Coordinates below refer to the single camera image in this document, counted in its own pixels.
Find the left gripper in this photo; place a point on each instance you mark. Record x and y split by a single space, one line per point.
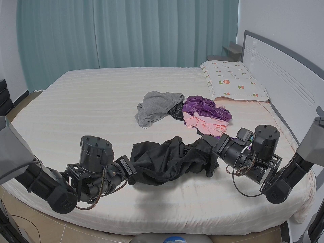
121 171

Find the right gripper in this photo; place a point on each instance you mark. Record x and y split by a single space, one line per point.
232 153

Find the black T-shirt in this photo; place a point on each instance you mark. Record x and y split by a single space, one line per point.
164 161

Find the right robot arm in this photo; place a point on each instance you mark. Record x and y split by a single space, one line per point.
278 183

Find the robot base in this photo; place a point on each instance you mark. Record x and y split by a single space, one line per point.
172 239

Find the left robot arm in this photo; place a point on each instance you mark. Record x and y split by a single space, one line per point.
50 186

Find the bed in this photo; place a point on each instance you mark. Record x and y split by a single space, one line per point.
101 105

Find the pink garment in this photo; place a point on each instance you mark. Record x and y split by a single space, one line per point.
207 126

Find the purple garment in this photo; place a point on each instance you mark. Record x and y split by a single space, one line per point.
202 106

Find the black shiny garment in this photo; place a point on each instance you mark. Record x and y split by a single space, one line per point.
177 113

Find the white printed pillow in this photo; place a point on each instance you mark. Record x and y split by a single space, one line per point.
232 80

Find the grey garment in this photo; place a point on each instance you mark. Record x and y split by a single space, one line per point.
157 105

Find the grey bedside table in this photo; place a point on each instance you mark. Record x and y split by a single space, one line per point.
232 49

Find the blue-green curtain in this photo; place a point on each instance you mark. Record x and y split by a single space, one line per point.
164 21
58 34

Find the dark chest of drawers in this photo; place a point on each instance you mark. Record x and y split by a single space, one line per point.
5 97

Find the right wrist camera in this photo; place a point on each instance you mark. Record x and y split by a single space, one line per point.
244 135

